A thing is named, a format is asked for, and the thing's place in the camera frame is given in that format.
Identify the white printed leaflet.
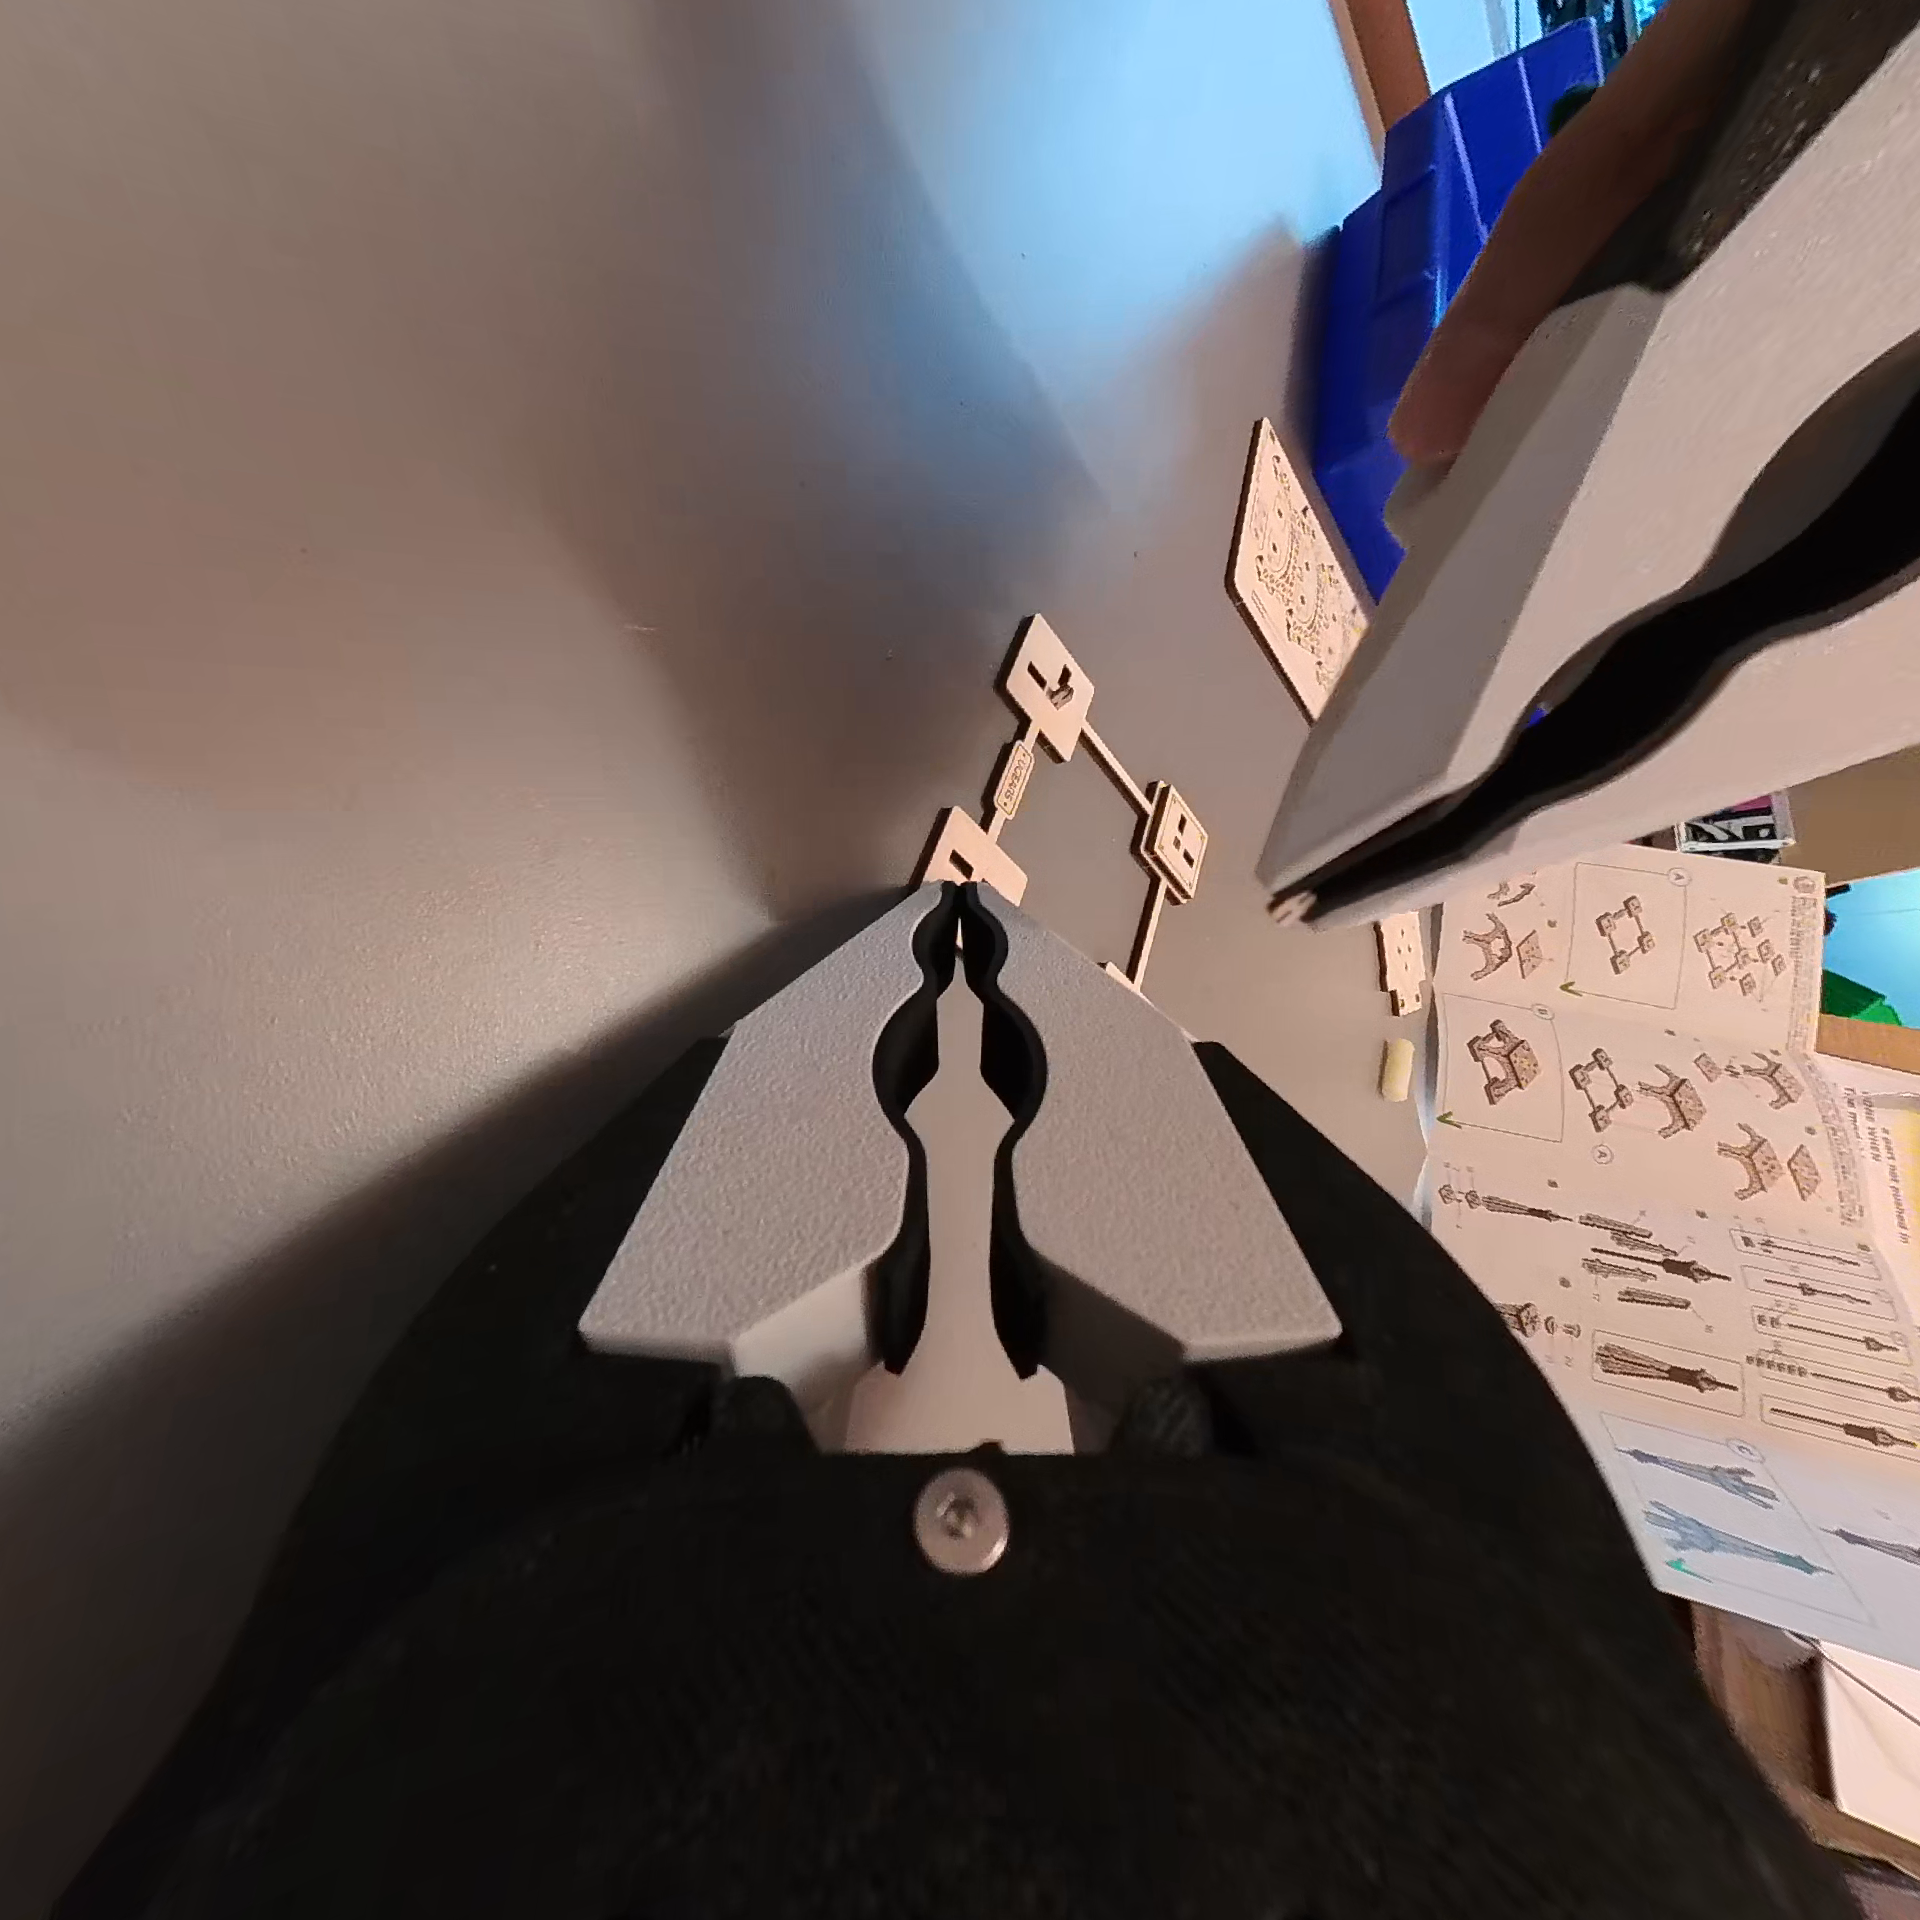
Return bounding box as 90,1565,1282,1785
1809,1049,1920,1256

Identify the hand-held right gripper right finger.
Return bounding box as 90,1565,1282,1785
964,882,1343,1450

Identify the black white printed card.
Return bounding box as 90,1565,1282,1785
1669,791,1797,859

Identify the wooden sheet with curved cutouts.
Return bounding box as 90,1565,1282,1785
1227,416,1377,724

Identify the paper instruction sheet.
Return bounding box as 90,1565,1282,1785
1415,840,1920,1642

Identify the blue plastic bin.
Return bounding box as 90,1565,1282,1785
1377,16,1652,336
1316,224,1444,596

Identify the person's left hand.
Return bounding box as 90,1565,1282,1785
1386,0,1761,471

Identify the wooden square frame assembly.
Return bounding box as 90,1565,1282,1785
911,613,1211,994

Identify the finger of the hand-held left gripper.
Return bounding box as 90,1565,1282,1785
1303,556,1920,935
1255,83,1920,921

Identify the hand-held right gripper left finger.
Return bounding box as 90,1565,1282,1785
577,880,963,1450

